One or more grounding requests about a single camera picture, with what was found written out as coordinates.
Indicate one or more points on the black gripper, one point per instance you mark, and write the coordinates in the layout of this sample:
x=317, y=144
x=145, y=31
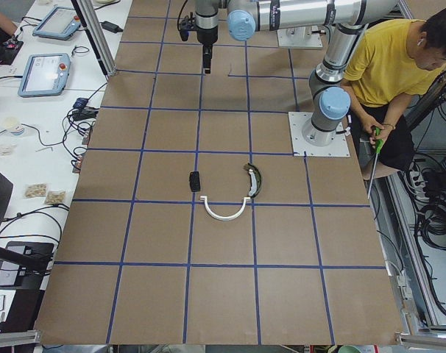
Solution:
x=207, y=35

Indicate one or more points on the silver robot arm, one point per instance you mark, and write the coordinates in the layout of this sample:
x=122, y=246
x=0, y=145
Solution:
x=346, y=21

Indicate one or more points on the black power adapter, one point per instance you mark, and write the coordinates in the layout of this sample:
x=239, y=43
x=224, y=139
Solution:
x=111, y=27

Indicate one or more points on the black rectangular plastic part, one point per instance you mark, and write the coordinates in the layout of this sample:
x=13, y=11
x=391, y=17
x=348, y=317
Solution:
x=194, y=181

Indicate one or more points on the curved brake shoe part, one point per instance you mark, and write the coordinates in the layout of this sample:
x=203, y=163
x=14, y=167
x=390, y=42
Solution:
x=255, y=178

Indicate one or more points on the far blue teach pendant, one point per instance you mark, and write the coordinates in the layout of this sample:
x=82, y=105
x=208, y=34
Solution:
x=59, y=24

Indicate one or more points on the blue teach pendant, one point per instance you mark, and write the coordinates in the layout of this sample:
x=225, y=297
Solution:
x=59, y=24
x=45, y=75

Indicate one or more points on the near blue teach pendant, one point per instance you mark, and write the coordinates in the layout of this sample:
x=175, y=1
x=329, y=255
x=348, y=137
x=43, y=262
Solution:
x=45, y=75

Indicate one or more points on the person in yellow shirt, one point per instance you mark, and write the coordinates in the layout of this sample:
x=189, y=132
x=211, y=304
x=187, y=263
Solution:
x=394, y=61

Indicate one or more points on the white paper cup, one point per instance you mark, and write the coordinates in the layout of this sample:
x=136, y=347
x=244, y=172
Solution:
x=13, y=126

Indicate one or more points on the bag of small parts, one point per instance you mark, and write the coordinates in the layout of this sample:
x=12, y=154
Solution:
x=55, y=197
x=35, y=190

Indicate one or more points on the white power strip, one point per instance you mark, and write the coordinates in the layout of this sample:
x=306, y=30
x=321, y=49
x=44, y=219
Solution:
x=418, y=183

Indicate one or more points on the black device on stand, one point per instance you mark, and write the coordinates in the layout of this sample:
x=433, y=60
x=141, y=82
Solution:
x=23, y=265

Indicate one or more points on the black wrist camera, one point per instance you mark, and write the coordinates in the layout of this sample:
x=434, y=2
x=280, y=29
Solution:
x=185, y=26

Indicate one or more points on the aluminium frame post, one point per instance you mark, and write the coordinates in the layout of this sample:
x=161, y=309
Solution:
x=93, y=29

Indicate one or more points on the white curved plastic bracket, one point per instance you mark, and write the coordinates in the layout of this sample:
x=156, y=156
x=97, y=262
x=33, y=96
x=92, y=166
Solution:
x=225, y=212

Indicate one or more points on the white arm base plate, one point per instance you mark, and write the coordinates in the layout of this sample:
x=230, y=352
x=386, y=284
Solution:
x=307, y=141

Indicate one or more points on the green handled grabber stick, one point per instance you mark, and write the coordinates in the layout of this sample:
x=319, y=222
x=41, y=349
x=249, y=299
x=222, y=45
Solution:
x=376, y=152

